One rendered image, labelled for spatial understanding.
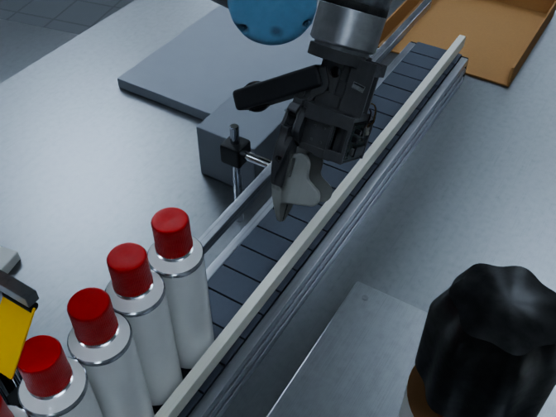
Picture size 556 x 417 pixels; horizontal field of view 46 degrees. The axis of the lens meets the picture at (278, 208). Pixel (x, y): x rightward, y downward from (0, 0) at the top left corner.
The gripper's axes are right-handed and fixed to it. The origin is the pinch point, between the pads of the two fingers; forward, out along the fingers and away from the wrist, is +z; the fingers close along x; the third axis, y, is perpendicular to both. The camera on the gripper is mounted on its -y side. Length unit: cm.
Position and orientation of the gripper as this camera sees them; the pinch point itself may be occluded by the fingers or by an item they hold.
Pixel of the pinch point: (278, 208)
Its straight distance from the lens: 78.4
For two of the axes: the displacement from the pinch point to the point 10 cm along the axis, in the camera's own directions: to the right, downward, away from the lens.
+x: 4.5, -1.6, 8.8
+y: 8.5, 3.7, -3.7
